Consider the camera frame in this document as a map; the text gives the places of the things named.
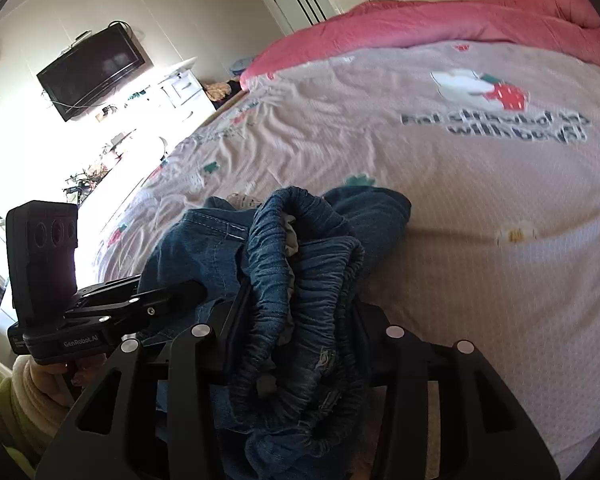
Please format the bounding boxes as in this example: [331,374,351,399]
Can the white dresser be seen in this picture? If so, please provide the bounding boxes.
[144,56,219,122]

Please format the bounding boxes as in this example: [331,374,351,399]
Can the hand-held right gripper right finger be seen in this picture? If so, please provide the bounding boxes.
[352,301,561,480]

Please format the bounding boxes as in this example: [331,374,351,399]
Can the person's left forearm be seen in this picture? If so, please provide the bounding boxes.
[0,357,78,478]

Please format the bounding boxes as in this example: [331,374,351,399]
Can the black television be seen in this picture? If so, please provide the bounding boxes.
[36,22,147,124]

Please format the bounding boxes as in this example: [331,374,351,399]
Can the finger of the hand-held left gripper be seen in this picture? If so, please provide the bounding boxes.
[62,280,208,337]
[76,274,144,302]

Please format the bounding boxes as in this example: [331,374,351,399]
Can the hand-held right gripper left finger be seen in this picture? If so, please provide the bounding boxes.
[35,286,252,480]

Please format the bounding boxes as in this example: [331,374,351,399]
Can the pink quilt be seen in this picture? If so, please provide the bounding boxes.
[240,0,600,92]

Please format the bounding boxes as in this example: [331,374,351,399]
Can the person's left hand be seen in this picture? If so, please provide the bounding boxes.
[27,353,109,407]

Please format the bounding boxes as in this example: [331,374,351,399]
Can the yellow floral cloth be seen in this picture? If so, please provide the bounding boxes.
[203,81,232,102]

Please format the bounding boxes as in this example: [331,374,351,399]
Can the pink strawberry printed blanket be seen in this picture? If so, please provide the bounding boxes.
[77,40,600,480]

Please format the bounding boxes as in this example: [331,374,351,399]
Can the pile of small clutter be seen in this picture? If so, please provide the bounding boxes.
[61,144,132,200]

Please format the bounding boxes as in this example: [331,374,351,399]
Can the wooden bed frame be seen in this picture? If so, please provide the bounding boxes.
[204,91,247,127]

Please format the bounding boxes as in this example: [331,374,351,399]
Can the dark navy cloth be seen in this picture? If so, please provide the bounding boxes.
[215,79,248,109]

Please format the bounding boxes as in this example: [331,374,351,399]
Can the blue denim pants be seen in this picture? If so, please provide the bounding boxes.
[137,186,413,480]

